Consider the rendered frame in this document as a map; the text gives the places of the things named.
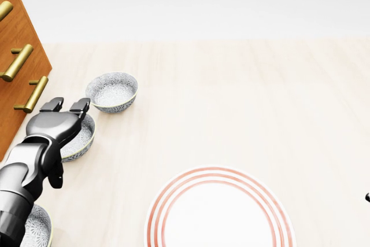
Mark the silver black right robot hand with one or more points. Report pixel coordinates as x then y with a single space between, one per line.
368 197

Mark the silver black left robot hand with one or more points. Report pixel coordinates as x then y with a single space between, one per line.
53 127

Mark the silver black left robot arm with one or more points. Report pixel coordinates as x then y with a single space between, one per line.
20 166

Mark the grey patterned bowl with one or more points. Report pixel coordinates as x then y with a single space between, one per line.
114 90
39 226
84 140

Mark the white plate with red rings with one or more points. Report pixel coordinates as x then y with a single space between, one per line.
219 215

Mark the wooden cabinet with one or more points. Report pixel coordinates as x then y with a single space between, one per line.
24 31

